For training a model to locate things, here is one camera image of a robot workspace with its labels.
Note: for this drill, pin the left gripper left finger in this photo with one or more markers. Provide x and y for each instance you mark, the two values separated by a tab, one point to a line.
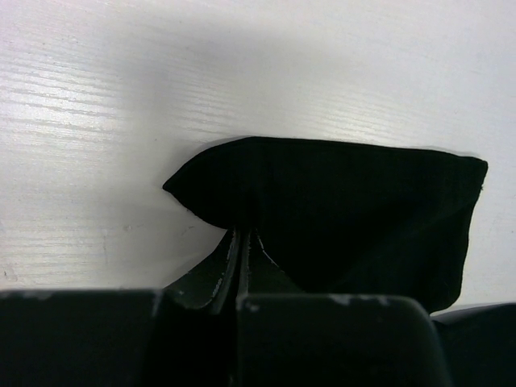
179	335

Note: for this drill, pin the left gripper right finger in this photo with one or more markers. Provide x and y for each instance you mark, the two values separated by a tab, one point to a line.
286	337

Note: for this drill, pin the black t shirt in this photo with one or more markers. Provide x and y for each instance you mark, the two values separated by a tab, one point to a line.
343	217

